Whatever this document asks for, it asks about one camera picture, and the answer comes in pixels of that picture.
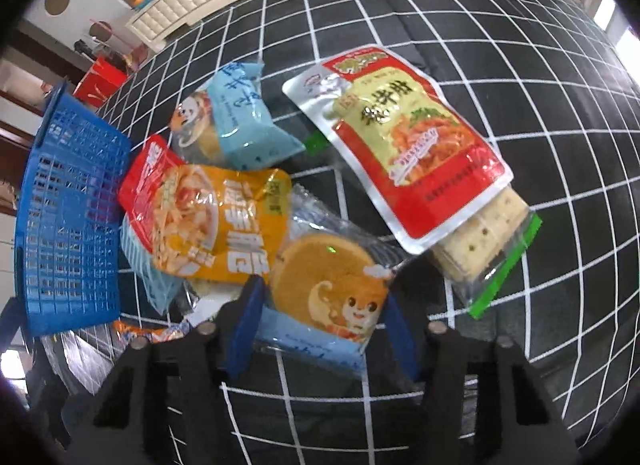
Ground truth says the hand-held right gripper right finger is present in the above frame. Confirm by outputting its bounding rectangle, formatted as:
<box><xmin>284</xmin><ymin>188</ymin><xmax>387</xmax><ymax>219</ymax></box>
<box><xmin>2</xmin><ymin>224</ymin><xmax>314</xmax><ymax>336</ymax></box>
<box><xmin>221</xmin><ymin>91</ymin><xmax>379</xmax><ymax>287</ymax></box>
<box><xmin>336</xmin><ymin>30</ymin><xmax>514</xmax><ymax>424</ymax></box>
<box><xmin>385</xmin><ymin>292</ymin><xmax>581</xmax><ymax>465</ymax></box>

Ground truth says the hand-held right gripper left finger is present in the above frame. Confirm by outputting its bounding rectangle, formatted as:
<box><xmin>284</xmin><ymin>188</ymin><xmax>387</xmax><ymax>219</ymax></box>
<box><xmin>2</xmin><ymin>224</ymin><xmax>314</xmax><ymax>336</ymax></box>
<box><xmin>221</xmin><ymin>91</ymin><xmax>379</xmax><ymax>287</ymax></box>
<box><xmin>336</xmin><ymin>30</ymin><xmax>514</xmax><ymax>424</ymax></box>
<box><xmin>65</xmin><ymin>275</ymin><xmax>267</xmax><ymax>465</ymax></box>

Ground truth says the clear packet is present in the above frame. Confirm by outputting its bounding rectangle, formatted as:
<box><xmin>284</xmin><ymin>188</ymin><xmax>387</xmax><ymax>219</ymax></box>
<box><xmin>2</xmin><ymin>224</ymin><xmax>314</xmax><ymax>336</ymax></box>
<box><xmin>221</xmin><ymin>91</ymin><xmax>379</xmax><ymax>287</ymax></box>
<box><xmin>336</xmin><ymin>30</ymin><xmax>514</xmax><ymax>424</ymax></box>
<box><xmin>252</xmin><ymin>182</ymin><xmax>426</xmax><ymax>378</ymax></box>

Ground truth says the orange snack packet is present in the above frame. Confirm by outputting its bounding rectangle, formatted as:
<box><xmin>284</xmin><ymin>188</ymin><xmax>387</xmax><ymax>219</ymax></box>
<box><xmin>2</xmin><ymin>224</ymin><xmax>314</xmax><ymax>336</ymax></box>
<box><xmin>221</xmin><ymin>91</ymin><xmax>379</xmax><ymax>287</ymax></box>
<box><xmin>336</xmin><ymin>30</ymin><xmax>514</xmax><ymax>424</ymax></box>
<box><xmin>114</xmin><ymin>319</ymin><xmax>193</xmax><ymax>346</ymax></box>

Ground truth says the orange and red chip packet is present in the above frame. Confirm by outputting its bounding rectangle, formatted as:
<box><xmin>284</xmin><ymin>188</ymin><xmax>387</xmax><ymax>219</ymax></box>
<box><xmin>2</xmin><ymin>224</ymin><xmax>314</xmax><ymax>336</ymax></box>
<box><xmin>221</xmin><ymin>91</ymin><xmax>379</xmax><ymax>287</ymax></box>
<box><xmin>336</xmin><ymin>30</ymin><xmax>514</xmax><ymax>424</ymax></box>
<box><xmin>117</xmin><ymin>135</ymin><xmax>293</xmax><ymax>283</ymax></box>

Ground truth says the cracker packet with green edge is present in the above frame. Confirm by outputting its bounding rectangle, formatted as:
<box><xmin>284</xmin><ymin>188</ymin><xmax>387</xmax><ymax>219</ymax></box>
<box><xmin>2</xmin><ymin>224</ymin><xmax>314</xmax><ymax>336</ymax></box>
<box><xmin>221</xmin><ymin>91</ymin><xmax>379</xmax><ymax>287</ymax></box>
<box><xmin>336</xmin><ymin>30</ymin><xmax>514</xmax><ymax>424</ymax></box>
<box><xmin>430</xmin><ymin>185</ymin><xmax>543</xmax><ymax>320</ymax></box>

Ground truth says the red and yellow snack pouch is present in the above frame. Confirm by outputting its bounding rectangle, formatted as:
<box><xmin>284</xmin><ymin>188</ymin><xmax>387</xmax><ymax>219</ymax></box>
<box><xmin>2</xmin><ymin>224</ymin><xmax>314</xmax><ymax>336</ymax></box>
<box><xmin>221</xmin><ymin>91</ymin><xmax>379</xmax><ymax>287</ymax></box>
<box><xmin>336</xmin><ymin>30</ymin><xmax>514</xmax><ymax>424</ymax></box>
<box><xmin>281</xmin><ymin>45</ymin><xmax>515</xmax><ymax>256</ymax></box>

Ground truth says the blue plastic basket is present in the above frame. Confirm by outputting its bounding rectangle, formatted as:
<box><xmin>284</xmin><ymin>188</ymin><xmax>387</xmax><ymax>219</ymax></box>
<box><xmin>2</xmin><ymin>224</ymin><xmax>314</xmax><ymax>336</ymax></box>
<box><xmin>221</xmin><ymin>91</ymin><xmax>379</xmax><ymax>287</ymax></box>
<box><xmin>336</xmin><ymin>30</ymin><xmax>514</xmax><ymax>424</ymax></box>
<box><xmin>12</xmin><ymin>80</ymin><xmax>133</xmax><ymax>338</ymax></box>

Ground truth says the light blue cake packet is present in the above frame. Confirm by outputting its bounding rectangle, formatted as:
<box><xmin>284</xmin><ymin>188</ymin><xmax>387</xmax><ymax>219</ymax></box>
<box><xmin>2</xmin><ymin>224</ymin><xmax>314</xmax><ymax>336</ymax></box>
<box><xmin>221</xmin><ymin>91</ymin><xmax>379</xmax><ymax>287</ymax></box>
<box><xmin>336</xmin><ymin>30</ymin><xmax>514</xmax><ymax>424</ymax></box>
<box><xmin>171</xmin><ymin>60</ymin><xmax>307</xmax><ymax>171</ymax></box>
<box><xmin>120</xmin><ymin>215</ymin><xmax>201</xmax><ymax>316</ymax></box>

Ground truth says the black grid mat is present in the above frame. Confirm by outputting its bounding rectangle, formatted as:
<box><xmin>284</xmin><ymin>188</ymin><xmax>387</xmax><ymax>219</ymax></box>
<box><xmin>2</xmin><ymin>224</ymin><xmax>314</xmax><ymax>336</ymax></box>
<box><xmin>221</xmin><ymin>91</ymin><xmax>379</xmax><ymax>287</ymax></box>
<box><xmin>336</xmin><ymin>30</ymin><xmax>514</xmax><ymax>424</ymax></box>
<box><xmin>40</xmin><ymin>0</ymin><xmax>640</xmax><ymax>465</ymax></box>

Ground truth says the red gift bag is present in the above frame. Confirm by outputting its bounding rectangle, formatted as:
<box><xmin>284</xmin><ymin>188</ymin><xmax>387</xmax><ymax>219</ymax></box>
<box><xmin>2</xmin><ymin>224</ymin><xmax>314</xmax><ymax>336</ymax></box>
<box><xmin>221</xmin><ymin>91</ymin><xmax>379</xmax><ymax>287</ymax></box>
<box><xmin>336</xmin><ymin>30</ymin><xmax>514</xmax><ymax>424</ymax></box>
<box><xmin>72</xmin><ymin>56</ymin><xmax>128</xmax><ymax>108</ymax></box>

